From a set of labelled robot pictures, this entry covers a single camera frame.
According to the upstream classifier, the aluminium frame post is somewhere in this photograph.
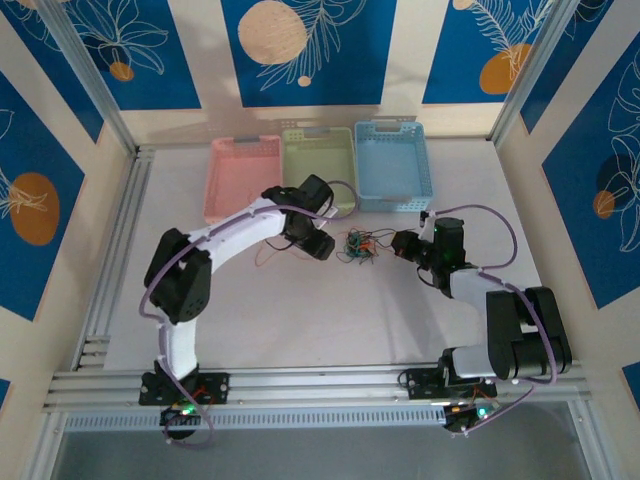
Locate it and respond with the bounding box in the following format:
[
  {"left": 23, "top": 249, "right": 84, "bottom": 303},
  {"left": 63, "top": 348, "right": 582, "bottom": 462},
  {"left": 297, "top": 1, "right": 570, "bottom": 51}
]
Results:
[
  {"left": 37, "top": 0, "right": 140, "bottom": 157},
  {"left": 487, "top": 0, "right": 617, "bottom": 147}
]

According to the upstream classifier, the perforated metal strip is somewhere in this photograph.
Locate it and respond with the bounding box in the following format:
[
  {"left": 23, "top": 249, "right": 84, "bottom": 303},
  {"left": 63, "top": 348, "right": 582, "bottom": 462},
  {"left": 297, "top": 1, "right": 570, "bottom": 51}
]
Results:
[{"left": 199, "top": 113, "right": 424, "bottom": 139}]

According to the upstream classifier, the short aluminium frame rail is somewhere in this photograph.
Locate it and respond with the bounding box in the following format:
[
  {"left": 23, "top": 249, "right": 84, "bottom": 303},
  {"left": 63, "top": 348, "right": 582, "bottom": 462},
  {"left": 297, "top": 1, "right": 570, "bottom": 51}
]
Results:
[{"left": 72, "top": 147, "right": 156, "bottom": 371}]

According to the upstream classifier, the green plastic basket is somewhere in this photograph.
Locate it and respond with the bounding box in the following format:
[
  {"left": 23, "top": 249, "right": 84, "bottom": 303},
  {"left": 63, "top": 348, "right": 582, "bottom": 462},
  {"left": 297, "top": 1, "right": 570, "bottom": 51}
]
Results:
[{"left": 280, "top": 127, "right": 360, "bottom": 220}]

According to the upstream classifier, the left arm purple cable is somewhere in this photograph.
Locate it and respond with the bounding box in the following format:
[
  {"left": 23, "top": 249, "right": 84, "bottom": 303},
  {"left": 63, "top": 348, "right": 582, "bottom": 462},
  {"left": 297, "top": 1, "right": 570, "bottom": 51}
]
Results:
[{"left": 138, "top": 179, "right": 360, "bottom": 450}]

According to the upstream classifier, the grey slotted cable duct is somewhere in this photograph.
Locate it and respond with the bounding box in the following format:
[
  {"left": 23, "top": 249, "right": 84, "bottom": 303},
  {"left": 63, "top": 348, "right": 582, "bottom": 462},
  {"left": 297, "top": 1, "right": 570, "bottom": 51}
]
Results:
[{"left": 62, "top": 408, "right": 451, "bottom": 434}]

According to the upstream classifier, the thin red cable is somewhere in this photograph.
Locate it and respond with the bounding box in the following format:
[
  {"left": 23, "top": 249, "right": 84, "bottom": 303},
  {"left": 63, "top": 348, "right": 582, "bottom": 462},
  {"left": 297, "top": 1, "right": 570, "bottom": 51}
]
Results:
[{"left": 253, "top": 242, "right": 304, "bottom": 267}]

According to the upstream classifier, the long aluminium frame rail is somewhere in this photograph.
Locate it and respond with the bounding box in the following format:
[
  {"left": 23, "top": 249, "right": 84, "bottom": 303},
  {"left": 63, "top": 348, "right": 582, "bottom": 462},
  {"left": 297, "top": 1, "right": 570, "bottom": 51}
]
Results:
[{"left": 42, "top": 360, "right": 587, "bottom": 414}]

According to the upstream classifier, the pink plastic basket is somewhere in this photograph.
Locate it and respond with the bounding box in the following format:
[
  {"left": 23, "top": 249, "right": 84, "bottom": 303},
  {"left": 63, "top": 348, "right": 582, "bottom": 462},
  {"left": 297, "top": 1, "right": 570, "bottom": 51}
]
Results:
[{"left": 203, "top": 134, "right": 285, "bottom": 225}]

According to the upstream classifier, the left aluminium frame post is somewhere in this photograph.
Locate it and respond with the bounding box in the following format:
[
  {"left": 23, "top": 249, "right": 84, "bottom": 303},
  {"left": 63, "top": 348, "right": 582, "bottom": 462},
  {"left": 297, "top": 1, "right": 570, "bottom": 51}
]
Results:
[{"left": 37, "top": 0, "right": 140, "bottom": 157}]

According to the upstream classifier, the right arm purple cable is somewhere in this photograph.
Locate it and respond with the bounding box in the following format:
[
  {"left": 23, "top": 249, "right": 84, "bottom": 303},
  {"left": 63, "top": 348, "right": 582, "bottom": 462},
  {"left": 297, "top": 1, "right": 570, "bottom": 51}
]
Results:
[{"left": 422, "top": 202, "right": 561, "bottom": 434}]

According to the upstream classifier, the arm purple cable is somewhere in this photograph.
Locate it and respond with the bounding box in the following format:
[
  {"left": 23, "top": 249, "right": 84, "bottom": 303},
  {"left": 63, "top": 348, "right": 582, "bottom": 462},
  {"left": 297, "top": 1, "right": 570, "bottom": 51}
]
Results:
[
  {"left": 138, "top": 179, "right": 360, "bottom": 450},
  {"left": 422, "top": 202, "right": 561, "bottom": 434}
]

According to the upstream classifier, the blue plastic basket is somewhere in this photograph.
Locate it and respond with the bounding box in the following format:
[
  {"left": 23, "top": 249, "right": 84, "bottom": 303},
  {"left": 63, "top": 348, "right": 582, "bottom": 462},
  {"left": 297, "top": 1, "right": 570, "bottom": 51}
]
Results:
[{"left": 353, "top": 119, "right": 434, "bottom": 214}]

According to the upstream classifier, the right aluminium frame post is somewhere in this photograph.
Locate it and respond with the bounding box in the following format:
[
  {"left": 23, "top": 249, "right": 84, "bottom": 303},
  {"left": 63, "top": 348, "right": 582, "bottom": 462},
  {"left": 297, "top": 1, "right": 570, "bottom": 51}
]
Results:
[{"left": 487, "top": 0, "right": 617, "bottom": 147}]

